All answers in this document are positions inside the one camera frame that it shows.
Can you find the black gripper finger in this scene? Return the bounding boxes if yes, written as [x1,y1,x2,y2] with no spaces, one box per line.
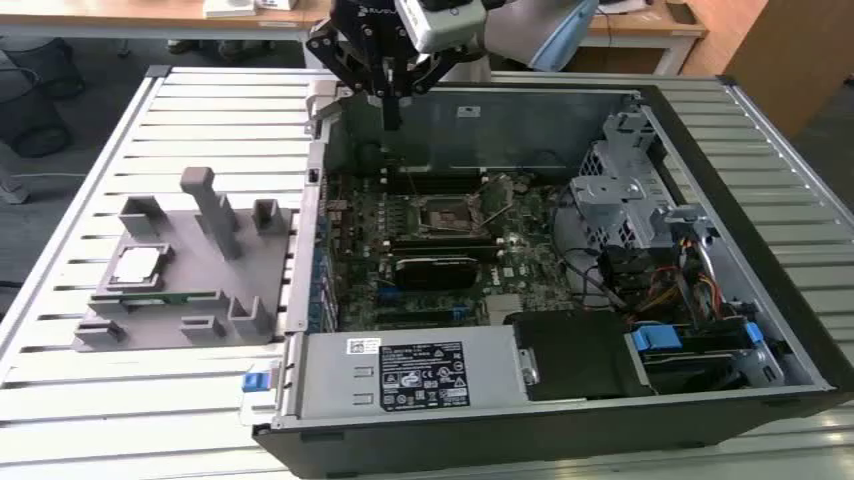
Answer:
[393,45,470,132]
[305,19,397,132]

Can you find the metal socket cover frame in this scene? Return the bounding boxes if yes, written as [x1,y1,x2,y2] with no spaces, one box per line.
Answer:
[474,172,521,236]

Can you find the silver CPU green board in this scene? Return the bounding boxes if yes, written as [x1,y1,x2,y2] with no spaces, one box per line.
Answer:
[110,246,167,287]

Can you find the CPU socket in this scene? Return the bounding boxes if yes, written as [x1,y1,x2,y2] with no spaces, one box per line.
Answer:
[414,195,481,237]

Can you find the black RAM slot white clips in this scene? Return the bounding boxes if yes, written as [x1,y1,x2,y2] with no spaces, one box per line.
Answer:
[381,179,487,188]
[381,167,487,176]

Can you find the silver perforated drive cage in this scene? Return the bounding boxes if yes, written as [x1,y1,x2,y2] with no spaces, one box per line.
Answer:
[569,112,677,251]

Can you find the black graphics card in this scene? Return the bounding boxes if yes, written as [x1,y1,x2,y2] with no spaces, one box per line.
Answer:
[391,256,481,292]

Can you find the black mesh waste bin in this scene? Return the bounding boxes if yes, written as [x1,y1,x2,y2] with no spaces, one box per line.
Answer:
[0,37,88,101]
[0,67,75,159]

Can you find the green motherboard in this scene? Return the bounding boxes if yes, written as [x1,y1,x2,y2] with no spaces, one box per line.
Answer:
[323,167,586,334]

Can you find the grey parts rack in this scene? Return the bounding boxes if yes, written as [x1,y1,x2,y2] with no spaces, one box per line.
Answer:
[70,166,302,354]

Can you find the silver finned heat sink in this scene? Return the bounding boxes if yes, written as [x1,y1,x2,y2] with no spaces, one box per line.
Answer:
[485,293,529,325]

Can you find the black expansion slot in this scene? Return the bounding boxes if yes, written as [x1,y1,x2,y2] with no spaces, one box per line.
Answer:
[373,310,463,326]

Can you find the wooden cabinet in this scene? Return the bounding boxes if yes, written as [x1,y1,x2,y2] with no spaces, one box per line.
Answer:
[680,0,854,144]

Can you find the green RAM stick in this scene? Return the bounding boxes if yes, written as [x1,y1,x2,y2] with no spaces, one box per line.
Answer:
[91,291,222,307]

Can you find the white stand foot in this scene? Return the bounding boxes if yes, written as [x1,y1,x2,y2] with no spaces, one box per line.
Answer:
[0,144,32,205]

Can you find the blue disk carrier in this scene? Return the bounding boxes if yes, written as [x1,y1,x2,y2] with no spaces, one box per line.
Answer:
[630,323,684,357]

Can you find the silver power supply black label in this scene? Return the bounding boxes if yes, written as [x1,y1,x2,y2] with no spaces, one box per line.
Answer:
[293,332,529,419]

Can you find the black disk drive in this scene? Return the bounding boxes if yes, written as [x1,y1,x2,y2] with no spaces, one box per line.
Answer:
[640,349,746,394]

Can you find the black open PC case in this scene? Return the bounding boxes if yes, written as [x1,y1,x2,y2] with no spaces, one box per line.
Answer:
[250,74,854,479]

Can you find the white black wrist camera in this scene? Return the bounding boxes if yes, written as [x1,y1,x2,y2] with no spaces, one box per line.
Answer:
[398,0,489,54]

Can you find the grey case corner bracket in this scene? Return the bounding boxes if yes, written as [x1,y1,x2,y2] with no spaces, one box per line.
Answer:
[305,81,354,137]

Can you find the wooden desk white frame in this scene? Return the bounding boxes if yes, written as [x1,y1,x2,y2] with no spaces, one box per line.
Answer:
[299,9,709,76]
[0,0,315,44]

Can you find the yellow red wire bundle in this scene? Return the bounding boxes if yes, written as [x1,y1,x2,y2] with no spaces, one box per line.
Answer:
[626,237,729,326]

